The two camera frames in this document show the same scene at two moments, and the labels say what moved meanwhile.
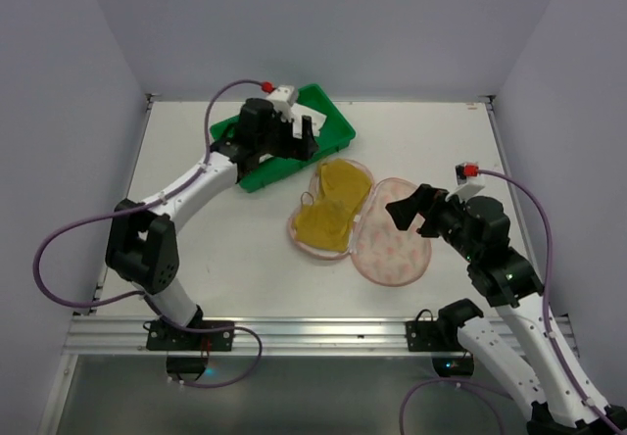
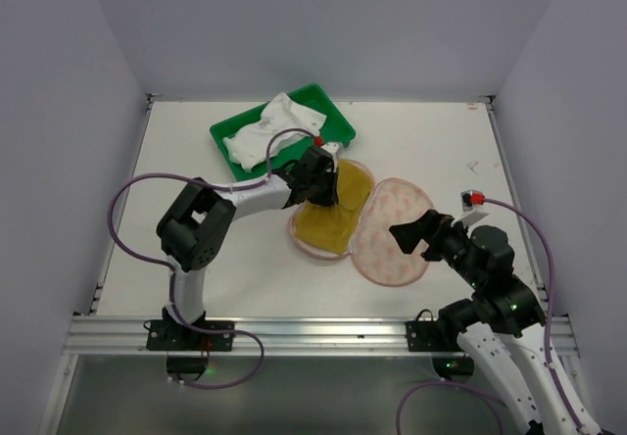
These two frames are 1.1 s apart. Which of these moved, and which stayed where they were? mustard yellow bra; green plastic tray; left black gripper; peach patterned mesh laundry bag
Moved: left black gripper
Stayed: green plastic tray; peach patterned mesh laundry bag; mustard yellow bra
